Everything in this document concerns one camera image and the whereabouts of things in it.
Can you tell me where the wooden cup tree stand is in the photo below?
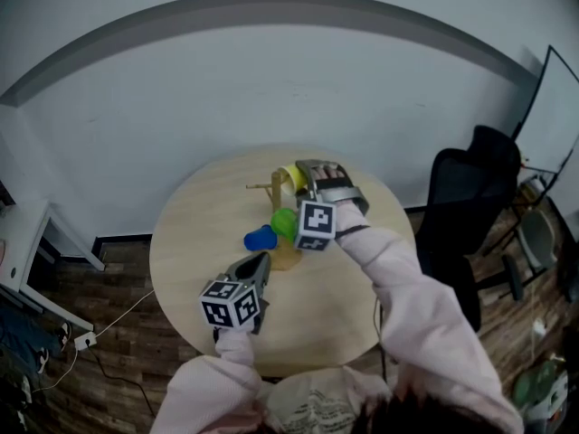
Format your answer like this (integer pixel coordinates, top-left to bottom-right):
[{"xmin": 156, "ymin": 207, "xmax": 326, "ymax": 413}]
[{"xmin": 245, "ymin": 169, "xmax": 304, "ymax": 272}]

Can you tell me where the green floor fan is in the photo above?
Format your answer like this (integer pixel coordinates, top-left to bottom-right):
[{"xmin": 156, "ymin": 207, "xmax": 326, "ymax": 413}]
[{"xmin": 512, "ymin": 358, "xmax": 561, "ymax": 410}]

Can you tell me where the person's right forearm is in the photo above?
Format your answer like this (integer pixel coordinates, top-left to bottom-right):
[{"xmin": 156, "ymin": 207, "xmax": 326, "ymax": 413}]
[{"xmin": 333, "ymin": 200, "xmax": 521, "ymax": 429}]

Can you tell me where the clear storage box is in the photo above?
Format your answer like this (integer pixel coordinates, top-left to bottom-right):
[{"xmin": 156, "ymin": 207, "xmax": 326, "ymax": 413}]
[{"xmin": 527, "ymin": 368, "xmax": 572, "ymax": 434}]

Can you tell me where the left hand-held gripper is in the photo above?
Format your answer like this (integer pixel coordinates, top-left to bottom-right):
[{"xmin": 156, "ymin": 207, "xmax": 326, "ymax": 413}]
[{"xmin": 198, "ymin": 250, "xmax": 273, "ymax": 336}]

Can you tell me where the green plastic cup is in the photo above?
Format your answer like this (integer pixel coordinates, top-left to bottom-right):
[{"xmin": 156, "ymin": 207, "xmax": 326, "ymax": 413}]
[{"xmin": 270, "ymin": 207, "xmax": 299, "ymax": 241}]

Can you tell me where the yellow plastic cup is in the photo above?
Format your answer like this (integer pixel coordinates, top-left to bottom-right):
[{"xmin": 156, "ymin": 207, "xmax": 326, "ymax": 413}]
[{"xmin": 277, "ymin": 164, "xmax": 309, "ymax": 197}]

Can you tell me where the white cabinet frame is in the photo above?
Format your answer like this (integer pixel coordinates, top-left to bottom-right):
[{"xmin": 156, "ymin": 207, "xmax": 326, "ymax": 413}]
[{"xmin": 0, "ymin": 198, "xmax": 108, "ymax": 333}]

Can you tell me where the white cable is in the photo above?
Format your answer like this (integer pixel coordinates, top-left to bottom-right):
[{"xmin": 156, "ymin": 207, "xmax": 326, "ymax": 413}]
[{"xmin": 30, "ymin": 288, "xmax": 156, "ymax": 393}]

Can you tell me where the blue plastic cup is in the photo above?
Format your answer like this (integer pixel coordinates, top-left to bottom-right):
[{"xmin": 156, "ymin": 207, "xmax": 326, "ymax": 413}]
[{"xmin": 243, "ymin": 224, "xmax": 279, "ymax": 250}]

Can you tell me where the whiteboard on black stand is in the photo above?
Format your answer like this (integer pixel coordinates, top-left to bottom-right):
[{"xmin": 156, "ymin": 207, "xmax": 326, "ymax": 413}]
[{"xmin": 509, "ymin": 44, "xmax": 579, "ymax": 181}]

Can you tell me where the grey shell chair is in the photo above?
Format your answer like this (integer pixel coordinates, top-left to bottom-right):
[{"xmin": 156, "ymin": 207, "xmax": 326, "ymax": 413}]
[{"xmin": 500, "ymin": 207, "xmax": 561, "ymax": 303}]

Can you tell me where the black floor cable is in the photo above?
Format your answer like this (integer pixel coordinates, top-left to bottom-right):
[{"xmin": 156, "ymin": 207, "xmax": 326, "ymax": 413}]
[{"xmin": 84, "ymin": 345, "xmax": 158, "ymax": 419}]

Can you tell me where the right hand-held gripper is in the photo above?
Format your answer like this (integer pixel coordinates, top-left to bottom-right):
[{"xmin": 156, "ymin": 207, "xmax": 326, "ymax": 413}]
[{"xmin": 292, "ymin": 159, "xmax": 371, "ymax": 252}]

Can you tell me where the person's left forearm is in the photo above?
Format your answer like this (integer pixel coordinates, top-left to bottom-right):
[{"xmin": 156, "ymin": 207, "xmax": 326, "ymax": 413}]
[{"xmin": 153, "ymin": 326, "xmax": 263, "ymax": 434}]

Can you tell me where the person's right hand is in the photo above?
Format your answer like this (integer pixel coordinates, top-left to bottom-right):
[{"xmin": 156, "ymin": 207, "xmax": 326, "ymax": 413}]
[{"xmin": 311, "ymin": 163, "xmax": 352, "ymax": 184}]

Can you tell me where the yellowish box stack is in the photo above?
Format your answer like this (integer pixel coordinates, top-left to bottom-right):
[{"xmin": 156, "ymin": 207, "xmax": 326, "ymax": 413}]
[{"xmin": 518, "ymin": 176, "xmax": 546, "ymax": 203}]

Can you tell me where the person's torso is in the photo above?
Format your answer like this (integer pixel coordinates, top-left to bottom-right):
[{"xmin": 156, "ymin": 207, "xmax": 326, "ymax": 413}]
[{"xmin": 265, "ymin": 365, "xmax": 393, "ymax": 434}]

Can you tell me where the black mesh office chair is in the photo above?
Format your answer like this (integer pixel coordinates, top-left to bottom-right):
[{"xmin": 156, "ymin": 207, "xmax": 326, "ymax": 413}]
[{"xmin": 414, "ymin": 124, "xmax": 526, "ymax": 333}]

